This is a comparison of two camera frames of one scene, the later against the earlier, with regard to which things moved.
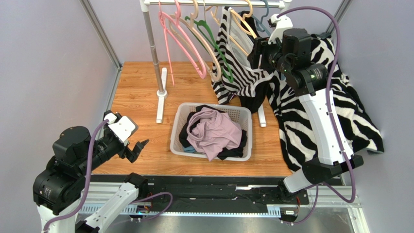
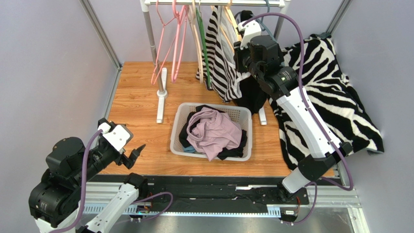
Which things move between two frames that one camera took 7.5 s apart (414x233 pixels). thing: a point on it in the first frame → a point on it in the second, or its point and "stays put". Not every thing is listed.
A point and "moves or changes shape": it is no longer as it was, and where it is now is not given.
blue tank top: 190,149 stays put
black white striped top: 233,73 moves or changes shape
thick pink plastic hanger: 183,42 → 183,12
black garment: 237,151 stays put
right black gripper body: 258,52 → 241,61
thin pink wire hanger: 167,42 → 163,25
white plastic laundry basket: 241,115 stays put
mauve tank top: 212,132 stays put
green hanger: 203,29 → 204,45
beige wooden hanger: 197,44 moves or changes shape
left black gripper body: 126,151 → 122,158
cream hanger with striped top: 235,34 moves or changes shape
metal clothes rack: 161,82 stays put
